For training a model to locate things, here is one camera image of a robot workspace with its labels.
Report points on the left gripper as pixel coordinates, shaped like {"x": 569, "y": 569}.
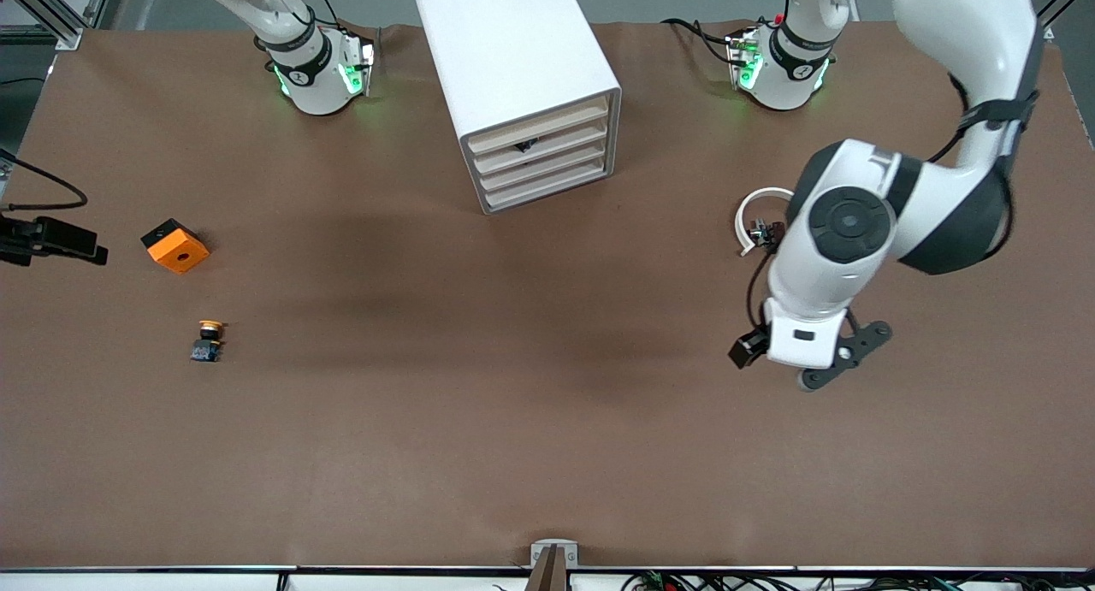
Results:
{"x": 747, "y": 347}

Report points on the yellow mushroom push button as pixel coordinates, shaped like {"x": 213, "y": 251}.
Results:
{"x": 207, "y": 347}

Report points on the white drawer tray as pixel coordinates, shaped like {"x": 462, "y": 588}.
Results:
{"x": 565, "y": 126}
{"x": 565, "y": 162}
{"x": 565, "y": 180}
{"x": 565, "y": 144}

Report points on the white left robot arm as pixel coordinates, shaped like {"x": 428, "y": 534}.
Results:
{"x": 855, "y": 223}

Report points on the white drawer cabinet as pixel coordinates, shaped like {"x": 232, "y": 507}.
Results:
{"x": 505, "y": 52}

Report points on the orange and black cube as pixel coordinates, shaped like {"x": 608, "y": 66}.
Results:
{"x": 180, "y": 253}

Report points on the small dark brown component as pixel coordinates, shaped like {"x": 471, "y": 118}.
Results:
{"x": 772, "y": 230}

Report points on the white curved plastic piece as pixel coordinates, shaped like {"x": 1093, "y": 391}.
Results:
{"x": 770, "y": 192}

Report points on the aluminium profile beam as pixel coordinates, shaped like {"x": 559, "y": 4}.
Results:
{"x": 1039, "y": 28}
{"x": 68, "y": 37}

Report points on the brown table mat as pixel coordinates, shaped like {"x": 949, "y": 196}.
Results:
{"x": 513, "y": 420}

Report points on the grey metal bracket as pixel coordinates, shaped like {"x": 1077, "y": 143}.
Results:
{"x": 537, "y": 552}

